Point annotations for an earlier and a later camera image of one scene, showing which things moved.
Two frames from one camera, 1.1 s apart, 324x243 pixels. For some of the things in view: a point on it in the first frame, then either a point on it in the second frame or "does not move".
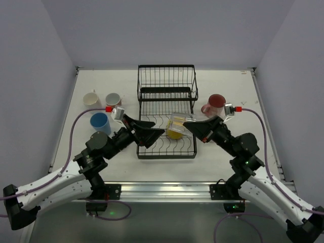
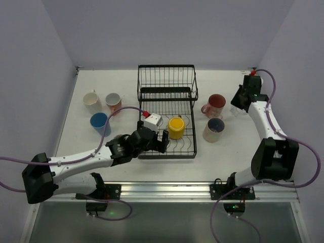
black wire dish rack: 164,90 does not move
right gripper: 214,129 → 238,98
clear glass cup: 177,120 → 237,111
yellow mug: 175,128 does not move
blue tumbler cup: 100,122 does not move
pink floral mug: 215,107 does not move
